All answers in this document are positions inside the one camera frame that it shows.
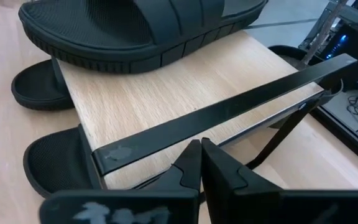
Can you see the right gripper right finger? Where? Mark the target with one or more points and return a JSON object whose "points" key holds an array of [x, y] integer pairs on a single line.
{"points": [[259, 208]]}

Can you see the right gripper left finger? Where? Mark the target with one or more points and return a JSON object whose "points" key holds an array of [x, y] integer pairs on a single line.
{"points": [[166, 205]]}

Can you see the black rubber slide sandal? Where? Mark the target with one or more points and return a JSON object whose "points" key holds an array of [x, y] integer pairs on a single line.
{"points": [[39, 87], [120, 31], [57, 161]]}

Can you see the black perforated computer case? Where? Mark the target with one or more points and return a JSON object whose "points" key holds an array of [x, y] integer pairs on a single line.
{"points": [[353, 56]]}

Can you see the wooden shelf with black frame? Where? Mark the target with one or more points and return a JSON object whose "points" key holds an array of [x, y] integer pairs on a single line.
{"points": [[166, 93]]}

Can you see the black metal rig frame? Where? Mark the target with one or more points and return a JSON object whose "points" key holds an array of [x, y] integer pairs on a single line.
{"points": [[353, 142]]}

